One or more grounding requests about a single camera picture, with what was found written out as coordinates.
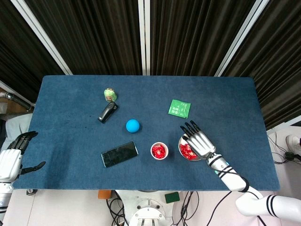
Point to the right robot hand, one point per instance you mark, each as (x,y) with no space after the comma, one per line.
(201,143)

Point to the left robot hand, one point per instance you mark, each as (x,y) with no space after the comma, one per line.
(9,164)

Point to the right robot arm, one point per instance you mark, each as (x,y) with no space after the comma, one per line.
(232,179)

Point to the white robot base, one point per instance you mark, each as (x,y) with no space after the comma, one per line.
(148,212)

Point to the round metal plate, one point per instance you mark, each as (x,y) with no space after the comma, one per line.
(198,158)

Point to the white paper cup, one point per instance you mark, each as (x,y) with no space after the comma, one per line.
(151,155)

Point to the table caster wheel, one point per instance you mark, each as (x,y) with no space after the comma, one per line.
(31,191)

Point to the bystander person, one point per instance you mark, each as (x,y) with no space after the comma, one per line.
(16,124)

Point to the green sachet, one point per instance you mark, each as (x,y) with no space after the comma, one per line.
(179,108)

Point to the blue table cloth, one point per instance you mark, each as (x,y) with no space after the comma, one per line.
(152,179)

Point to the green block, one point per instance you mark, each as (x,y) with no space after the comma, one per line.
(172,197)

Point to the blue ball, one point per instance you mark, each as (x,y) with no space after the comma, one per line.
(132,126)

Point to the black smartphone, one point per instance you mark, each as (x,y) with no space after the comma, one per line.
(119,154)

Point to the white shoe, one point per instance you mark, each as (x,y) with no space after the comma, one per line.
(292,142)

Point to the black stapler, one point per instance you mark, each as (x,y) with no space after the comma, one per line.
(107,113)

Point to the orange block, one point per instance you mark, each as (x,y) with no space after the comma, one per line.
(104,194)

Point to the green wrapped snack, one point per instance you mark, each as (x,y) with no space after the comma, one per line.
(109,94)

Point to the dark pleated curtain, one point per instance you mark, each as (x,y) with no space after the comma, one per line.
(94,35)
(192,35)
(282,58)
(14,47)

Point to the white frame post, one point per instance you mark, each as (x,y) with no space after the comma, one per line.
(141,35)
(43,37)
(9,87)
(240,37)
(284,122)

